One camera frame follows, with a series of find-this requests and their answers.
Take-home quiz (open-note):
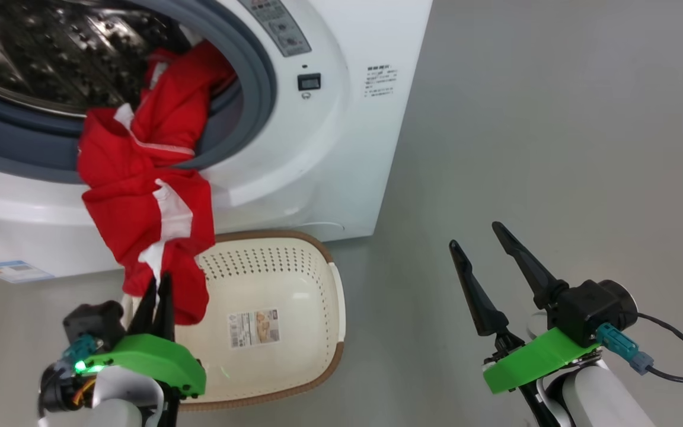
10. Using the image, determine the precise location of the black text notice sticker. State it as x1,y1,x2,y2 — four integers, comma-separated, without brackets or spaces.
363,63,399,99

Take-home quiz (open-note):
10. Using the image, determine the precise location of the cream laundry basket brown rim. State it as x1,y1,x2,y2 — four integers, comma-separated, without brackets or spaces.
122,230,347,412

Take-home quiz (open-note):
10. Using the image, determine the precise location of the teal camera cable connector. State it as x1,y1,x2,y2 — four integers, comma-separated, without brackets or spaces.
595,323,655,375

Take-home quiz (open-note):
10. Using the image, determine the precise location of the grey rubber door gasket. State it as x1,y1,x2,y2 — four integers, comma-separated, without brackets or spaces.
0,0,277,185

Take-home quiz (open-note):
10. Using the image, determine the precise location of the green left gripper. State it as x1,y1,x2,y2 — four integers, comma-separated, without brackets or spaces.
74,272,208,399

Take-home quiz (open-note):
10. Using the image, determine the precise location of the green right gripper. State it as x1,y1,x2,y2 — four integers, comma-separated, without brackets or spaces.
448,221,601,396

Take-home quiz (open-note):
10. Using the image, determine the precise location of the stainless steel washer drum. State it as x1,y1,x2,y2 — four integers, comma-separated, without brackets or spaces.
0,0,195,117

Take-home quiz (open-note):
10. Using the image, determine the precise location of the grey warning label sticker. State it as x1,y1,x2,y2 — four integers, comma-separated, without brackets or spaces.
237,0,312,58

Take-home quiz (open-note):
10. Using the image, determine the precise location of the red and white garment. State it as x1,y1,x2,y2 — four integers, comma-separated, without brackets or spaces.
76,40,239,326

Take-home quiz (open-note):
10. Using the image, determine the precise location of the white front-load washing machine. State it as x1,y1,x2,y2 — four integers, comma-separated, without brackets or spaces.
0,0,435,283

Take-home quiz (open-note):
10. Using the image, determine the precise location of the blue energy label sticker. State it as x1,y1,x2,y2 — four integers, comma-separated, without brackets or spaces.
0,259,55,284

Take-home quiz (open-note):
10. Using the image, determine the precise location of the basket product label sticker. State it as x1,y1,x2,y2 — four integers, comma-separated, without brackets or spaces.
226,308,281,349

